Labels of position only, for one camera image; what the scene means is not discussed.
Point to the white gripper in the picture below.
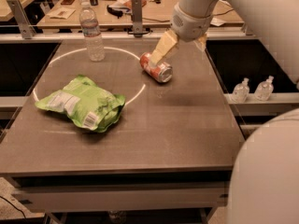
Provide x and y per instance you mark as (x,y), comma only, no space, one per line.
(191,25)

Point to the red coke can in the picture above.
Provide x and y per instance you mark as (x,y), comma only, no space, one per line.
(162,72)

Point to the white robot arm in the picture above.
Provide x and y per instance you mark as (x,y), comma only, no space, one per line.
(264,186)

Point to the white paper sheet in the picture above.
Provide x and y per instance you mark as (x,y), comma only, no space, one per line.
(217,22)

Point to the wooden background desk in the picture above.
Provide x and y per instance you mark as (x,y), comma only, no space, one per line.
(154,15)

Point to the black sunglasses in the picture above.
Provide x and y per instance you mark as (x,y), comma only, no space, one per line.
(114,12)

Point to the clear sanitizer bottle left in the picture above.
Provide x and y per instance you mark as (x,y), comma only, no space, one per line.
(241,91)

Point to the clear sanitizer bottle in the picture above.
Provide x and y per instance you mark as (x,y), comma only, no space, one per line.
(241,91)
(264,89)

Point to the clear sanitizer bottle right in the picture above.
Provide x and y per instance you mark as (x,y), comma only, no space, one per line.
(264,89)

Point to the clear plastic water bottle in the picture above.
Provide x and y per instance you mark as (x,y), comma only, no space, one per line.
(91,31)

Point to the green chip bag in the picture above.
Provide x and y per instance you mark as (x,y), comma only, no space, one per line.
(87,105)

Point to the brown phone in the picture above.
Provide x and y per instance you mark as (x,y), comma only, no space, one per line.
(67,2)

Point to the white paper card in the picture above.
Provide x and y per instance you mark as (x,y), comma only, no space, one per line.
(61,13)

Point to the white table drawer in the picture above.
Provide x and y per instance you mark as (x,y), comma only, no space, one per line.
(123,197)

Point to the middle metal bracket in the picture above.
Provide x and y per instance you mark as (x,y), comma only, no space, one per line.
(137,18)

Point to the metal bracket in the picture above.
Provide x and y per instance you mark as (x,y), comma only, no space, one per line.
(137,18)
(25,27)

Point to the left metal bracket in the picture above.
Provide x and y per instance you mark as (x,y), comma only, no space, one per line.
(25,27)

